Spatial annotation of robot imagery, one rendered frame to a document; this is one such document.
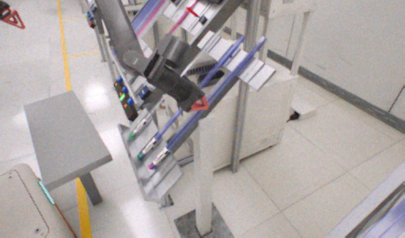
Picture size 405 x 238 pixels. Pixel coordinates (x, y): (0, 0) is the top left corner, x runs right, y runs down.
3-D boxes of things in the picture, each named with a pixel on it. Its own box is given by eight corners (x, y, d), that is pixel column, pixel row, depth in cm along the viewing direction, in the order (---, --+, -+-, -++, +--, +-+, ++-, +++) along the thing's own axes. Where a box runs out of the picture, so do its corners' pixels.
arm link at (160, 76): (139, 78, 55) (151, 83, 51) (153, 54, 56) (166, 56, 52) (160, 91, 60) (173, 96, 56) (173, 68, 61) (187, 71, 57)
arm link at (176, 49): (126, 68, 59) (119, 61, 50) (148, 30, 60) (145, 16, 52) (168, 91, 60) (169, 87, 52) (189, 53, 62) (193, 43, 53)
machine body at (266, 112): (204, 181, 153) (204, 105, 117) (166, 120, 203) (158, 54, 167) (279, 147, 178) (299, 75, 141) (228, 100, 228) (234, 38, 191)
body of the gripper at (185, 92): (187, 77, 66) (169, 63, 61) (205, 95, 59) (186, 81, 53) (173, 94, 67) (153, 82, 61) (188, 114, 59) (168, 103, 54)
